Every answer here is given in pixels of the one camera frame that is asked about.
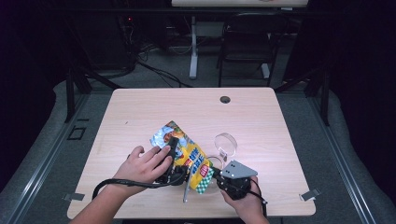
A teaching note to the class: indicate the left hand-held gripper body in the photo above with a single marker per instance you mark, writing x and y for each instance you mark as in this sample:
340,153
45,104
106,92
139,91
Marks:
177,175

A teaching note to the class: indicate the black metal stand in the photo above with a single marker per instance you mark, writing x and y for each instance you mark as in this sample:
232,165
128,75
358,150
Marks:
71,93
324,96

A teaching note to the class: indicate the short white desk foot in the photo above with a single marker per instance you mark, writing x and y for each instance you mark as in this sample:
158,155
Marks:
265,71

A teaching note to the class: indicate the person's left hand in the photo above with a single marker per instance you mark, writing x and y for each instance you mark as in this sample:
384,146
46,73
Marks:
140,168

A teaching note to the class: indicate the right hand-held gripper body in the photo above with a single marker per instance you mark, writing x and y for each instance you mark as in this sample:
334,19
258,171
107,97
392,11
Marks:
236,182

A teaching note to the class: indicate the aluminium floor rail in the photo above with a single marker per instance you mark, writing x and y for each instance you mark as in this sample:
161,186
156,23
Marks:
40,168
342,161

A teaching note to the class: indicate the yellow seasoning pouch green cap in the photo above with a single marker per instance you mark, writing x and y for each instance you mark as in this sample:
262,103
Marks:
193,161

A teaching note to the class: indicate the person's right hand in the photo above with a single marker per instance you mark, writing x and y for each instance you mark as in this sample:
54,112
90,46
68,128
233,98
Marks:
250,205

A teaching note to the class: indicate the grey tape strip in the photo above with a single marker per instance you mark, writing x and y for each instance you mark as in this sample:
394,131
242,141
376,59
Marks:
74,196
309,194

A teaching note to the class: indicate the black folding chair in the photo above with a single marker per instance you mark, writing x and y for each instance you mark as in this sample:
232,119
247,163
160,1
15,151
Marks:
249,40

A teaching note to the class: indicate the white desk leg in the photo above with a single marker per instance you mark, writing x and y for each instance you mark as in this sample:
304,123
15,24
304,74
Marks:
193,46

